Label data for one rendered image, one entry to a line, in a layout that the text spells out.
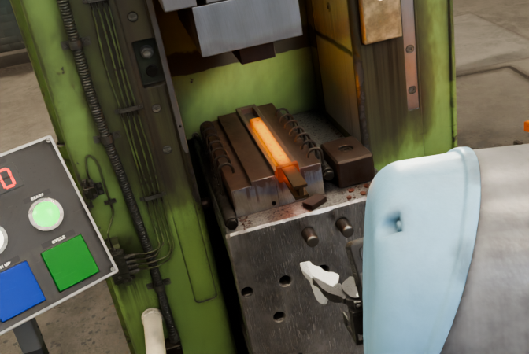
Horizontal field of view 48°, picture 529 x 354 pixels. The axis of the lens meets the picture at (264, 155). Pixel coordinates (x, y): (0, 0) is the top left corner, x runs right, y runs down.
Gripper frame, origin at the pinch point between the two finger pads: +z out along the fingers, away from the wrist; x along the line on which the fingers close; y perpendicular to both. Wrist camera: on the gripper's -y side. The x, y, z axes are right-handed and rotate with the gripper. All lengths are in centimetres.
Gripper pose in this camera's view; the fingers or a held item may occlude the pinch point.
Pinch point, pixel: (341, 248)
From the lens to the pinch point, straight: 98.2
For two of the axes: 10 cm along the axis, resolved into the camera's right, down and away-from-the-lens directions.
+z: -2.3, -3.9, 8.9
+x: 9.6, -2.4, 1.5
